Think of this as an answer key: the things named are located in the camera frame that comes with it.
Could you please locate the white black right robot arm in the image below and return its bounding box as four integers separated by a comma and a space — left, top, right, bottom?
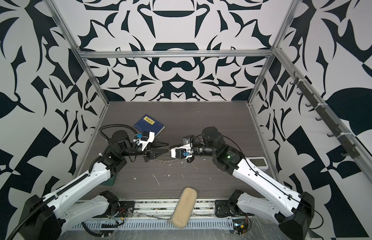
169, 127, 318, 240

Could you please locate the beige oblong pouch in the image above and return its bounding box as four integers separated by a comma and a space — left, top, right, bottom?
171, 187, 197, 229

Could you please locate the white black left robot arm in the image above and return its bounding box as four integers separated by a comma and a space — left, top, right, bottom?
8, 124, 168, 240

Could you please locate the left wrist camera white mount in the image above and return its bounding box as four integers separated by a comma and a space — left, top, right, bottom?
133, 131, 155, 153

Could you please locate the green case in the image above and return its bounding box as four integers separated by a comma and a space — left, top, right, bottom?
101, 174, 118, 187

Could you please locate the black wall hook rail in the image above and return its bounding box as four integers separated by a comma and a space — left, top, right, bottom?
290, 71, 360, 159

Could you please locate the white digital scale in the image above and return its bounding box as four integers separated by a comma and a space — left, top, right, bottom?
246, 157, 269, 171

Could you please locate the blue notebook with yellow label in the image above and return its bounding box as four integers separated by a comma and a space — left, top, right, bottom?
134, 115, 165, 136

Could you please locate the perforated white cable tray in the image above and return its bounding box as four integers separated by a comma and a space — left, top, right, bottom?
85, 219, 234, 231

